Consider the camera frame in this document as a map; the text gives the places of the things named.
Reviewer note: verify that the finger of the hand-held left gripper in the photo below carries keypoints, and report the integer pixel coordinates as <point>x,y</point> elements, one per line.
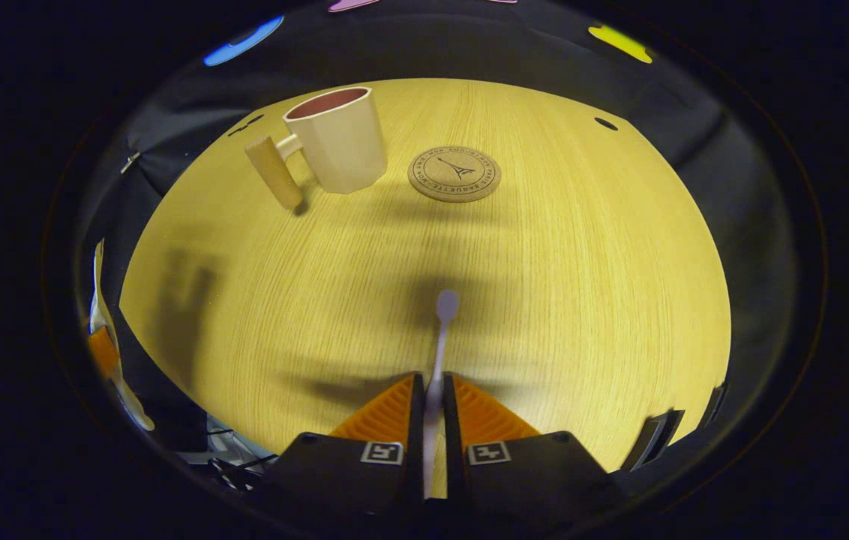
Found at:
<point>103,351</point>

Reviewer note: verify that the round cork coaster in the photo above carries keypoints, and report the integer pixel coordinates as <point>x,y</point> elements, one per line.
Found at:
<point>454,176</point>

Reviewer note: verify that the white toothpaste tube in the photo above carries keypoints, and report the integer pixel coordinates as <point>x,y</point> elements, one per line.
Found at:
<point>99,292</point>

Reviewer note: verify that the wooden desktop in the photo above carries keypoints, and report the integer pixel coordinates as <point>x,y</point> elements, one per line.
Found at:
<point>582,285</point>

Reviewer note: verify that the beige cup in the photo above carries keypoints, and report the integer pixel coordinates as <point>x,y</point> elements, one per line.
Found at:
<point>342,142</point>

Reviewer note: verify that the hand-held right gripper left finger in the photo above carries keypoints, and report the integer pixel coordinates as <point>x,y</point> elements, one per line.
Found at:
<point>417,427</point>

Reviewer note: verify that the pale pink toothbrush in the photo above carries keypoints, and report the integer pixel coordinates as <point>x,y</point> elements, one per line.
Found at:
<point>447,304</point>

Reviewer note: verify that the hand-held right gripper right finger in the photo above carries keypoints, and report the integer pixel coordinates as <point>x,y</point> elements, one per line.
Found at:
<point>451,427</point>

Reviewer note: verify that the white clip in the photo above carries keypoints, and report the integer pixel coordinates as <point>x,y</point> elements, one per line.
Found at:
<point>130,162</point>

